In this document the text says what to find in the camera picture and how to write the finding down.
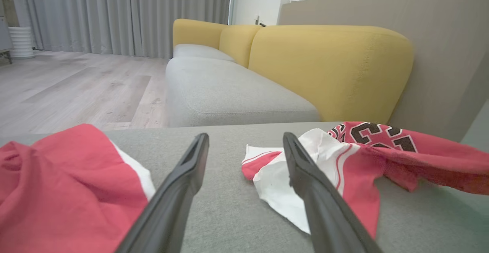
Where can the grey cabinet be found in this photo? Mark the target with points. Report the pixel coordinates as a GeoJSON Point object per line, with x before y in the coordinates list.
{"type": "Point", "coordinates": [4, 35]}

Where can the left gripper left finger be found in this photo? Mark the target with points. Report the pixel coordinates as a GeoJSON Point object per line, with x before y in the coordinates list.
{"type": "Point", "coordinates": [172, 214]}

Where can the grey pleated curtain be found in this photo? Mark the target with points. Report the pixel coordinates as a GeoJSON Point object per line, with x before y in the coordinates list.
{"type": "Point", "coordinates": [114, 12]}

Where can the yellow sofa backrest cushion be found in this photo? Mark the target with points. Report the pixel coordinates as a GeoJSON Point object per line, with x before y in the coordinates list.
{"type": "Point", "coordinates": [238, 42]}
{"type": "Point", "coordinates": [328, 73]}
{"type": "Point", "coordinates": [195, 33]}

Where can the red shorts with white stripe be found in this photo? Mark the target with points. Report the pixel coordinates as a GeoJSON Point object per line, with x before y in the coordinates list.
{"type": "Point", "coordinates": [68, 192]}

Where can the white ribbed planter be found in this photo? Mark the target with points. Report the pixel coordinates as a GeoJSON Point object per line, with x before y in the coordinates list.
{"type": "Point", "coordinates": [21, 42]}

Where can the large grey ottoman cushion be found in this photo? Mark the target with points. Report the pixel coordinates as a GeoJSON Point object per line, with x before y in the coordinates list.
{"type": "Point", "coordinates": [229, 176]}

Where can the grey sofa seat cushion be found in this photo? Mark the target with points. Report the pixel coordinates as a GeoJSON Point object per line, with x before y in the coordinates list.
{"type": "Point", "coordinates": [229, 92]}
{"type": "Point", "coordinates": [198, 51]}

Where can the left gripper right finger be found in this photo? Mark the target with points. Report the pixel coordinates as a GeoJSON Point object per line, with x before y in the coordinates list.
{"type": "Point", "coordinates": [324, 222]}

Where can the red and white jersey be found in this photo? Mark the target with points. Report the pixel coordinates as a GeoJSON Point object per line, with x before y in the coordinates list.
{"type": "Point", "coordinates": [363, 176]}

